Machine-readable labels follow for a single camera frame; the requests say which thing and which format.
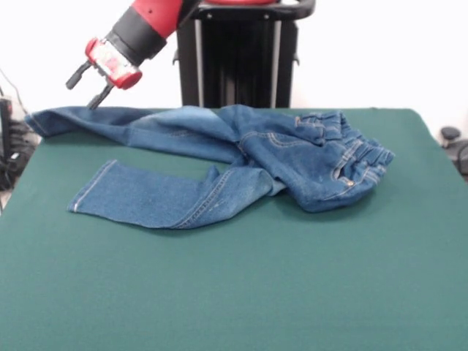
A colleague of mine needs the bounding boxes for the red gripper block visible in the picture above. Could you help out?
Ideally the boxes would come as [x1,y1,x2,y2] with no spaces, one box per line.
[65,37,143,110]

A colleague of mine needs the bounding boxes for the blue denim jeans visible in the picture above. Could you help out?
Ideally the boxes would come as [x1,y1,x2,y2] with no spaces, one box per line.
[23,104,396,230]

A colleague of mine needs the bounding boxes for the black electronics box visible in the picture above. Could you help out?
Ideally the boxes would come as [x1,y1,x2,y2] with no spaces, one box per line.
[0,97,14,159]

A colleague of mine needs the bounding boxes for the dark green table cloth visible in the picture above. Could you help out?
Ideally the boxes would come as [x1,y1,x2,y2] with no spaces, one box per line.
[0,107,468,351]

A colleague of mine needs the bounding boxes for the black chair base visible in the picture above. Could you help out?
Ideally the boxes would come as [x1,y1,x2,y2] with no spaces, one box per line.
[440,126,468,182]

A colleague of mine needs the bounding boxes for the black cable bundle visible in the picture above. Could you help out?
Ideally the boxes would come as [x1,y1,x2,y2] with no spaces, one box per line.
[0,118,40,191]

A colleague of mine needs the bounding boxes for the black robot pedestal stand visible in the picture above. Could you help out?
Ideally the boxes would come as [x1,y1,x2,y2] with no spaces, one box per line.
[171,0,317,110]

